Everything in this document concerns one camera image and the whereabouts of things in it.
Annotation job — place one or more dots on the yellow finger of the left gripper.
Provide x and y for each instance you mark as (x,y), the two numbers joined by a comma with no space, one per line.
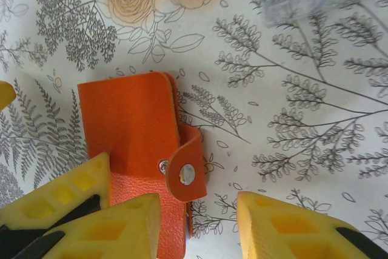
(6,95)
(60,192)

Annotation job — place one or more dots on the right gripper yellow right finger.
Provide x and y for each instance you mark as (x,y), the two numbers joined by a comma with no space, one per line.
(288,234)

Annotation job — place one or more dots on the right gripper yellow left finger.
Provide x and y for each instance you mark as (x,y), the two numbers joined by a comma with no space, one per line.
(121,231)

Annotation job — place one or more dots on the orange leather card holder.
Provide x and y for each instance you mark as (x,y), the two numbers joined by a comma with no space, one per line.
(127,119)

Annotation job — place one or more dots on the floral patterned table cover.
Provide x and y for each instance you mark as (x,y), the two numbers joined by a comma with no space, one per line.
(272,119)

